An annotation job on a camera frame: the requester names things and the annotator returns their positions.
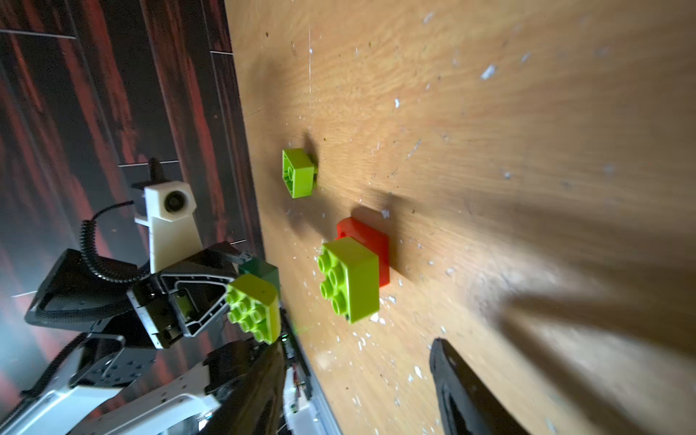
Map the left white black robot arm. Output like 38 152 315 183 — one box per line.
1 243 253 434

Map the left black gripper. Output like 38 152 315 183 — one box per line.
25 243 252 375

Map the red lego brick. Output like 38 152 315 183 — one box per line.
336 217 391 287

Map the lime lego brick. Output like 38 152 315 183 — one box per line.
225 274 281 344
282 149 318 199
316 237 380 324

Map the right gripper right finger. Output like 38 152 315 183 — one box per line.
430 338 527 435

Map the dark green lego brick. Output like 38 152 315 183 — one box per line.
239 257 281 293

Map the left black cable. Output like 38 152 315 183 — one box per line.
78 199 150 285

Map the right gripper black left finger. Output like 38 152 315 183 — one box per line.
200 341 286 434

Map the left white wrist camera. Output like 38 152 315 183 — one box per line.
132 158 203 275

